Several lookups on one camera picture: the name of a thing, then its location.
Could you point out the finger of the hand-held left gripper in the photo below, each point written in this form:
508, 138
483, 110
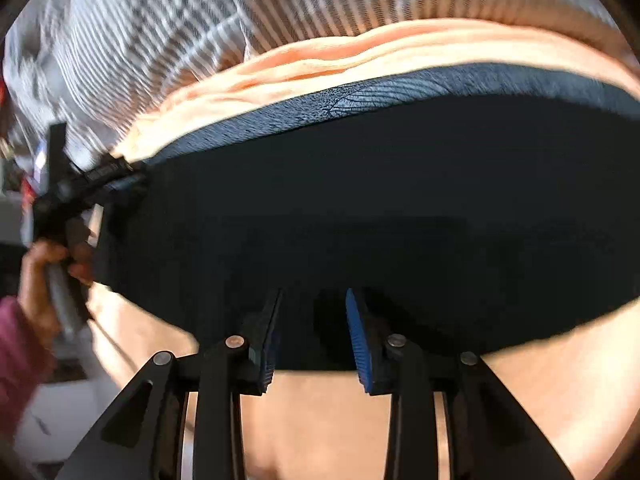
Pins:
116, 176

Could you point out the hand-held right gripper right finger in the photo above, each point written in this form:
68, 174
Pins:
357, 342

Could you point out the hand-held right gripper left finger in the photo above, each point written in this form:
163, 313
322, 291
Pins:
270, 342

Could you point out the black pants with patterned waistband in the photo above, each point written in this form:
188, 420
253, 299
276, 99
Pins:
350, 185

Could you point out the person's left forearm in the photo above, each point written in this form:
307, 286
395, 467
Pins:
20, 365

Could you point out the person's left hand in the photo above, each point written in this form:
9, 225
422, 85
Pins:
37, 262

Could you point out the grey striped duvet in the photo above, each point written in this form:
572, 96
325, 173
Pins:
150, 35

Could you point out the orange blanket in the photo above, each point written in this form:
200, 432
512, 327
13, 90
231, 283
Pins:
350, 55

